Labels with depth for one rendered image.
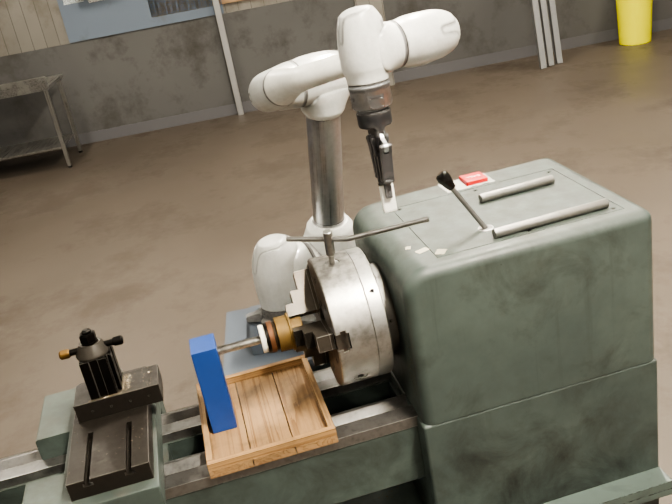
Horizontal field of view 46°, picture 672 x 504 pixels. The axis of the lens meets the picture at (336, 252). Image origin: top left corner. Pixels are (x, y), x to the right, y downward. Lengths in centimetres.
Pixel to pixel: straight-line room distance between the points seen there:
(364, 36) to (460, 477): 105
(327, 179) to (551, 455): 101
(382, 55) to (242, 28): 745
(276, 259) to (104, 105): 707
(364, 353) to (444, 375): 19
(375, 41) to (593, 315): 79
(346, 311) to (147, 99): 767
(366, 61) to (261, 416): 89
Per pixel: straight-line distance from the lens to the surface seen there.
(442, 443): 193
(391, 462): 199
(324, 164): 238
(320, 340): 180
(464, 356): 183
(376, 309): 179
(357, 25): 168
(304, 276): 194
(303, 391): 206
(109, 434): 196
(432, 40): 176
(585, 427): 208
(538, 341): 189
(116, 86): 934
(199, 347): 190
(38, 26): 940
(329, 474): 196
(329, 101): 226
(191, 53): 918
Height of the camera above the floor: 199
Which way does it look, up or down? 23 degrees down
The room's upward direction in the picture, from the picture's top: 11 degrees counter-clockwise
